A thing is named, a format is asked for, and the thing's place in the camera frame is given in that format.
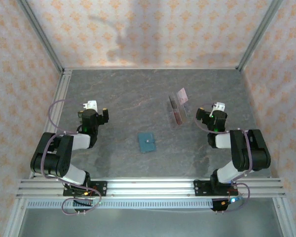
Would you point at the aluminium frame post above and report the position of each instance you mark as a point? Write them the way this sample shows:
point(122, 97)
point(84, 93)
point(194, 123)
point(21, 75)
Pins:
point(39, 32)
point(259, 32)

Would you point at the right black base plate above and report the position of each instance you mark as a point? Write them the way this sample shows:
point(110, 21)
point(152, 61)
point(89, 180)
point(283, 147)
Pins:
point(201, 188)

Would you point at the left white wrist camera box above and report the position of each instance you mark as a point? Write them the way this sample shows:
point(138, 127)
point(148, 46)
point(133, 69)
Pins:
point(91, 105)

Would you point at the grey metal panel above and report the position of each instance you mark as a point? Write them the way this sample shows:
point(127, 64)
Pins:
point(150, 224)

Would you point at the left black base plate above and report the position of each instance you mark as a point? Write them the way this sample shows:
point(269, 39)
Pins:
point(101, 188)

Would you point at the black controller module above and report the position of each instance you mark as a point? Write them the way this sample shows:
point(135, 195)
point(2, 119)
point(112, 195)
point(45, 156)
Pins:
point(219, 207)

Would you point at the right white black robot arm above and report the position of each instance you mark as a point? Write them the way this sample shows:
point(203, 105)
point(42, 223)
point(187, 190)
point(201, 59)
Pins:
point(256, 153)

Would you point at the pink credit card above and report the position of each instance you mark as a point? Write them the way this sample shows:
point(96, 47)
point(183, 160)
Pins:
point(183, 96)

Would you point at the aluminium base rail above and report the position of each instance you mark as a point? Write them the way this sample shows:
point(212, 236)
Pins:
point(150, 187)

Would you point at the thin aluminium table-edge rail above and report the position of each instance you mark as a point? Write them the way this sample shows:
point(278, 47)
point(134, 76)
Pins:
point(150, 68)

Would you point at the clear acrylic card stand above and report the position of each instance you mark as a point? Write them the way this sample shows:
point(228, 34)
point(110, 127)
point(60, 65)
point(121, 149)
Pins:
point(187, 111)

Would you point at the short aluminium frame leg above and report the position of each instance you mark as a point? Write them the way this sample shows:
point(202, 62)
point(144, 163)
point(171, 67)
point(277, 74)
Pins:
point(14, 219)
point(283, 217)

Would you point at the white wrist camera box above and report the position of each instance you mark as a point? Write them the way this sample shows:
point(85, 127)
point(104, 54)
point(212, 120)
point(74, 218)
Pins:
point(219, 106)
point(91, 105)

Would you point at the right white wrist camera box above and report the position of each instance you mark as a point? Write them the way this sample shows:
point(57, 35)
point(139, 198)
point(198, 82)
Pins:
point(219, 106)

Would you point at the dark credit card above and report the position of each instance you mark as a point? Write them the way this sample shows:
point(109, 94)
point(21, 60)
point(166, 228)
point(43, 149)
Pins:
point(173, 102)

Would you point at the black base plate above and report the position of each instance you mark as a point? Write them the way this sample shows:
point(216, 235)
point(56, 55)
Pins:
point(201, 188)
point(101, 188)

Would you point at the aluminium side rail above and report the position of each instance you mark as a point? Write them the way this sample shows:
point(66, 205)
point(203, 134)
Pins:
point(60, 98)

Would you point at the teal leather card holder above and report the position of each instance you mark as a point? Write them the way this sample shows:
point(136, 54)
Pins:
point(147, 144)

